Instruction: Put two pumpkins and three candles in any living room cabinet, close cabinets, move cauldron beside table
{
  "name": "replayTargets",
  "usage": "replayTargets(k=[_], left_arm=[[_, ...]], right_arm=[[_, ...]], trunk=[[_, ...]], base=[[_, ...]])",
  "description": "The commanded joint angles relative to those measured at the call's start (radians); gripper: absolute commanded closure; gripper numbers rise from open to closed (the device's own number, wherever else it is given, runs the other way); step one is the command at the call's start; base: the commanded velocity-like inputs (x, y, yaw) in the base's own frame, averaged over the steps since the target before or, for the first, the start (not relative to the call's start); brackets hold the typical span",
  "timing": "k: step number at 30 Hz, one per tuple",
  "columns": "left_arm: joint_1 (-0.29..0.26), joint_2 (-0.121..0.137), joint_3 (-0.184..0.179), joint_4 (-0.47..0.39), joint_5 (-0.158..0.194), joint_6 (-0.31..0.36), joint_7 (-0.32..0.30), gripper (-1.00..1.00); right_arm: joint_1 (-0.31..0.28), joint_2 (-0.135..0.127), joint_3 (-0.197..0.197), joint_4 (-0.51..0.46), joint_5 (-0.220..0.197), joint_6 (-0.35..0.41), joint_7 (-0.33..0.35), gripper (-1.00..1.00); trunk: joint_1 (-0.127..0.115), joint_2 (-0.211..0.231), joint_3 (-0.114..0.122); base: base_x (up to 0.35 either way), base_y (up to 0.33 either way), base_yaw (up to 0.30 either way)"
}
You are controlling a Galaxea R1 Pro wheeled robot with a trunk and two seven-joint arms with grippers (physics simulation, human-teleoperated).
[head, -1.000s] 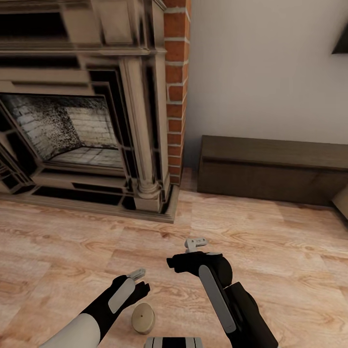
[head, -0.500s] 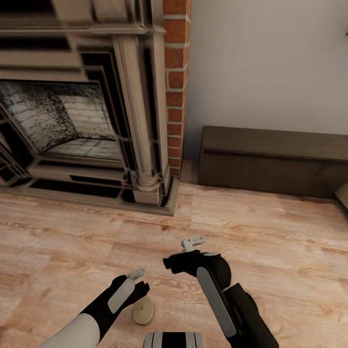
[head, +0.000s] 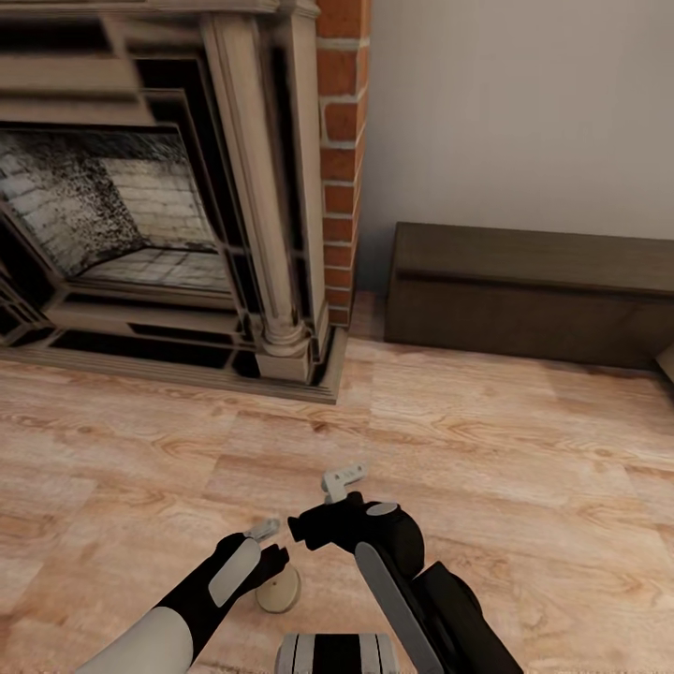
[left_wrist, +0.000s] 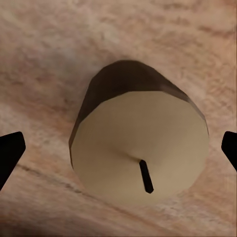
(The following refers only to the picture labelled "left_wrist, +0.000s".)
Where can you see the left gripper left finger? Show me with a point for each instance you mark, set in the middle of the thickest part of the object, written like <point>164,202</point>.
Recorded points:
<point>12,147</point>

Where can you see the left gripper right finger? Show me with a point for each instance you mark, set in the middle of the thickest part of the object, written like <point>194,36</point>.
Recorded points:
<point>229,147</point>

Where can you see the pillar candle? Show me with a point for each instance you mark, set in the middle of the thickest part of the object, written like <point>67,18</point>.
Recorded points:
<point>138,140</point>

